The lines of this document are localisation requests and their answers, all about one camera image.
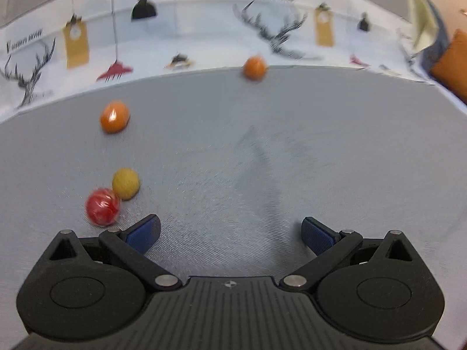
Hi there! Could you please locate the orange cushion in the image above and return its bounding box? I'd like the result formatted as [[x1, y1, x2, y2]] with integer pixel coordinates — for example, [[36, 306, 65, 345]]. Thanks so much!
[[430, 29, 467, 103]]

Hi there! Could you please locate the plastic-wrapped orange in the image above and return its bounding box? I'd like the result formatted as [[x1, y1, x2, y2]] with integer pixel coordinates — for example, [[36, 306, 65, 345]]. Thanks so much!
[[100, 101, 131, 134]]

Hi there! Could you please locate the grey bed sheet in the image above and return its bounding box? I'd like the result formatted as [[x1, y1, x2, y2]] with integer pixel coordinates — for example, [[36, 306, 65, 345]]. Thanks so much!
[[0, 66, 467, 340]]

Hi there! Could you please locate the yellow plum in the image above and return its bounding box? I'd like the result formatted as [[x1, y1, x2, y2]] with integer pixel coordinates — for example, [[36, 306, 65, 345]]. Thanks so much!
[[112, 168, 141, 201]]

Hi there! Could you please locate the deer print grey quilt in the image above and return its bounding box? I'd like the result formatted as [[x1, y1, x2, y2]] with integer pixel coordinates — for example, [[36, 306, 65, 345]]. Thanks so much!
[[0, 0, 440, 125]]

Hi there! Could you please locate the white cloth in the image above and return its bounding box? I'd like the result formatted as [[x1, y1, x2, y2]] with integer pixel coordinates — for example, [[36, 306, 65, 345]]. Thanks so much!
[[403, 0, 439, 55]]

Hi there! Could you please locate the small orange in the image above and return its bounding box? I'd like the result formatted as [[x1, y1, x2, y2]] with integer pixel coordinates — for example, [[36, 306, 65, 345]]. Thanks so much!
[[243, 55, 268, 81]]

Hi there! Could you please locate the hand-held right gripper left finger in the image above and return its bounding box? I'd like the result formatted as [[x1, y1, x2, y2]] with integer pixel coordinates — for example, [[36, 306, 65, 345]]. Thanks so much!
[[47, 214, 183, 293]]

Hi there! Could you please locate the red plum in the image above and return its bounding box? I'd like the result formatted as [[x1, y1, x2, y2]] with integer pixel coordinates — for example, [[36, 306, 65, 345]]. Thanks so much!
[[85, 188, 121, 226]]

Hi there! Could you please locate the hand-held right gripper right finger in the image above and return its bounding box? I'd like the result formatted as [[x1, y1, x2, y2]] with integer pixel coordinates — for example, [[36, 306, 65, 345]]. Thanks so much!
[[279, 217, 417, 293]]

